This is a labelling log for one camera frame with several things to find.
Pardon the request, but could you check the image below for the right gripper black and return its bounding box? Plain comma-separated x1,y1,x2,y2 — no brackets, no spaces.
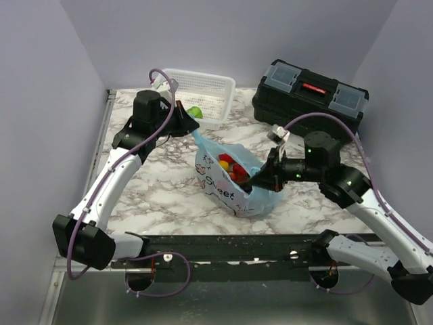
247,146,324,192

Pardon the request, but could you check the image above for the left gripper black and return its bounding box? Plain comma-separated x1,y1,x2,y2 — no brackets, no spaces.
152,100,200,138

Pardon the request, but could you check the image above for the light blue plastic bag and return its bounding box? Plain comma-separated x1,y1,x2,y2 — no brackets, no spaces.
192,131,283,217

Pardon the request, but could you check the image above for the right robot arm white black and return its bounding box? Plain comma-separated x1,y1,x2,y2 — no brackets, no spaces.
250,126,432,305

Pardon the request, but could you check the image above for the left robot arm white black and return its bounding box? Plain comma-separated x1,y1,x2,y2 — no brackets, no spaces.
52,90,199,270

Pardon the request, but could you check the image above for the green fake fruit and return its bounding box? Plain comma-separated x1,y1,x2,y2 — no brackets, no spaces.
187,106,203,119

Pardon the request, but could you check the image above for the red fake strawberry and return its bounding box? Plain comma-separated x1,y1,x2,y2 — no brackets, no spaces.
232,163,248,175

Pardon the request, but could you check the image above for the white plastic basket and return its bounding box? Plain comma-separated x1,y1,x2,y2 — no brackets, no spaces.
164,68,235,131

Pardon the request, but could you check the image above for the black plastic toolbox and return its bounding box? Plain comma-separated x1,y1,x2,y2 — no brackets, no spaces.
252,59,369,135

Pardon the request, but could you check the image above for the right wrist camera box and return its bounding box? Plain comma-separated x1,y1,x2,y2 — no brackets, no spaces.
267,124,290,146

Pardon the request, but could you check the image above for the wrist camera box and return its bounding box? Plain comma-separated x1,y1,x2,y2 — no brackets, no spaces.
152,79,179,102
267,124,290,146

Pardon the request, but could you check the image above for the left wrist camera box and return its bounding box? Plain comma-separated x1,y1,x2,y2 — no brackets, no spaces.
152,79,179,102

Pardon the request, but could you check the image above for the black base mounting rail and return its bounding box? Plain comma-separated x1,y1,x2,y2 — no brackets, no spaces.
111,230,335,282

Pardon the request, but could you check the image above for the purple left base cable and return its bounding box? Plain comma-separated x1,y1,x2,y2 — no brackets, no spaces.
125,252,191,299

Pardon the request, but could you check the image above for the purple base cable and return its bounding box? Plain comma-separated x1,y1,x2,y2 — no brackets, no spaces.
313,260,375,295
125,252,191,299

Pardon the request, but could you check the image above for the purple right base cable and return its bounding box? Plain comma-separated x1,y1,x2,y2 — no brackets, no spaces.
313,260,375,295

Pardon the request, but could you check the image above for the aluminium frame profile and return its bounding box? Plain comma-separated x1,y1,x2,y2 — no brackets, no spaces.
53,255,116,274

